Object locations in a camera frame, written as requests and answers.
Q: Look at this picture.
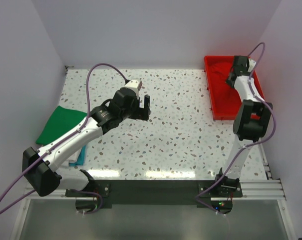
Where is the red plastic bin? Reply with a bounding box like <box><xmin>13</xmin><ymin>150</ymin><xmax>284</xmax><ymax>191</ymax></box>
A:
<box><xmin>204</xmin><ymin>55</ymin><xmax>264</xmax><ymax>120</ymax></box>

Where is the aluminium frame rail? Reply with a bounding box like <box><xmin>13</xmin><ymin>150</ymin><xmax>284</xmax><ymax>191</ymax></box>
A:
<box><xmin>27</xmin><ymin>145</ymin><xmax>286</xmax><ymax>201</ymax></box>

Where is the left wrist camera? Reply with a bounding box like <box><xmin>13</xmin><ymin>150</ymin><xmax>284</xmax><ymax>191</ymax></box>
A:
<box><xmin>124</xmin><ymin>79</ymin><xmax>142</xmax><ymax>91</ymax></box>

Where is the green folded t shirt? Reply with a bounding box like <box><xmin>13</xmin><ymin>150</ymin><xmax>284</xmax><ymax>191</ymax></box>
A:
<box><xmin>35</xmin><ymin>106</ymin><xmax>87</xmax><ymax>146</ymax></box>

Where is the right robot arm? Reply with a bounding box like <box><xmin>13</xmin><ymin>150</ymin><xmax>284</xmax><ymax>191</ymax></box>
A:
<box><xmin>213</xmin><ymin>55</ymin><xmax>273</xmax><ymax>198</ymax></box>

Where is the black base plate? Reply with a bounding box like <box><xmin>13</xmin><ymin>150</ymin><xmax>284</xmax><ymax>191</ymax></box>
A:
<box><xmin>65</xmin><ymin>180</ymin><xmax>243</xmax><ymax>211</ymax></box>

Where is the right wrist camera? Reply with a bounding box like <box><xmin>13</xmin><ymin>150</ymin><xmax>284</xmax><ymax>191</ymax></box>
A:
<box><xmin>248</xmin><ymin>58</ymin><xmax>256</xmax><ymax>73</ymax></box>

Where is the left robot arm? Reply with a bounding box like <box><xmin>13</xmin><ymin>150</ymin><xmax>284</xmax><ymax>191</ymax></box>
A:
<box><xmin>22</xmin><ymin>87</ymin><xmax>150</xmax><ymax>197</ymax></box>

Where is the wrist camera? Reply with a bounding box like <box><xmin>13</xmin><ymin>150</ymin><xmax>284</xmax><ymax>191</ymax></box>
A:
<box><xmin>124</xmin><ymin>79</ymin><xmax>142</xmax><ymax>91</ymax></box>
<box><xmin>248</xmin><ymin>58</ymin><xmax>256</xmax><ymax>73</ymax></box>

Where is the teal folded t shirt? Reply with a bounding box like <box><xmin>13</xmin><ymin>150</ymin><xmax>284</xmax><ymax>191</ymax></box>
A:
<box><xmin>69</xmin><ymin>146</ymin><xmax>86</xmax><ymax>167</ymax></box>

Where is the red t shirt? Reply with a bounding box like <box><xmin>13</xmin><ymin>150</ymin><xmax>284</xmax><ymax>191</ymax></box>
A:
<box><xmin>208</xmin><ymin>61</ymin><xmax>241</xmax><ymax>115</ymax></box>

